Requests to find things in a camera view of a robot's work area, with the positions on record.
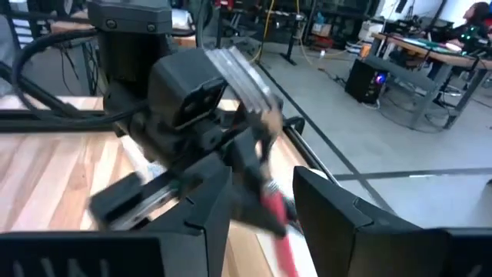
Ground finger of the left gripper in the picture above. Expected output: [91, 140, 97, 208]
[234, 95, 288, 165]
[229, 132, 289, 237]

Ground black background workbench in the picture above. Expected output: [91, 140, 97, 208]
[214, 5, 309, 67]

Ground red-handled fork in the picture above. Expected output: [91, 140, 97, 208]
[204, 45, 301, 277]

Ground brown cardboard box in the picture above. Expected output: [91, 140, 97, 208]
[311, 22, 333, 38]

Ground yellow hanging cable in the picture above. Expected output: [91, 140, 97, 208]
[248, 0, 276, 65]
[294, 0, 349, 66]

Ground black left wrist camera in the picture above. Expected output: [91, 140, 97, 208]
[148, 48, 228, 131]

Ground white background box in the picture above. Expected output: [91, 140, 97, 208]
[358, 19, 386, 44]

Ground wooden table grey legs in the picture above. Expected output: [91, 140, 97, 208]
[364, 32, 492, 131]

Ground black left wrist camera cable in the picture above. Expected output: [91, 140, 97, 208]
[10, 28, 149, 127]

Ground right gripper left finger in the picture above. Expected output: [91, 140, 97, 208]
[0, 163, 234, 277]

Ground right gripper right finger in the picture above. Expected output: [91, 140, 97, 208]
[292, 165, 492, 277]

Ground black computer tower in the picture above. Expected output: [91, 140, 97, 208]
[344, 58, 390, 105]

